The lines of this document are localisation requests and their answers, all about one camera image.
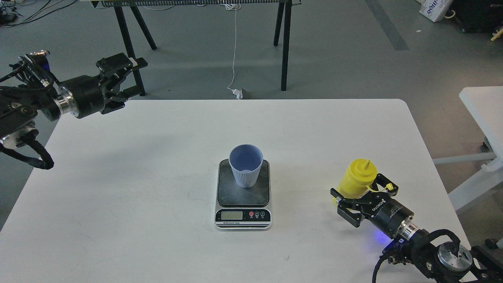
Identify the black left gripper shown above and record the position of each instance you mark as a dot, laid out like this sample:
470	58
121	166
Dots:
84	95

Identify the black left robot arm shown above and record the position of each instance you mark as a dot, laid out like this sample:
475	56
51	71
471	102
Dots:
41	91

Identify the white cardboard box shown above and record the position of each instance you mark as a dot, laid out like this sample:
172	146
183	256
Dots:
436	10

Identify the black digital kitchen scale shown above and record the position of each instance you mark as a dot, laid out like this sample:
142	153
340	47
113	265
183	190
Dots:
238	208

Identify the yellow squeeze seasoning bottle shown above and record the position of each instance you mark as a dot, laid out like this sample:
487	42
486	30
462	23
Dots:
358	176

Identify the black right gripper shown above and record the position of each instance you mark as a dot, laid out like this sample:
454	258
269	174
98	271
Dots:
376	205

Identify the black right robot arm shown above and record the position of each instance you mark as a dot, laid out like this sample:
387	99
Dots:
438	255

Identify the blue ribbed plastic cup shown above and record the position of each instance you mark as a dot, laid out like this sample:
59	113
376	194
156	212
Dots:
246	162

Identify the black-legged background table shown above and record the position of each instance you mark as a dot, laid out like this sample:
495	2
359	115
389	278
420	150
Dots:
282	22

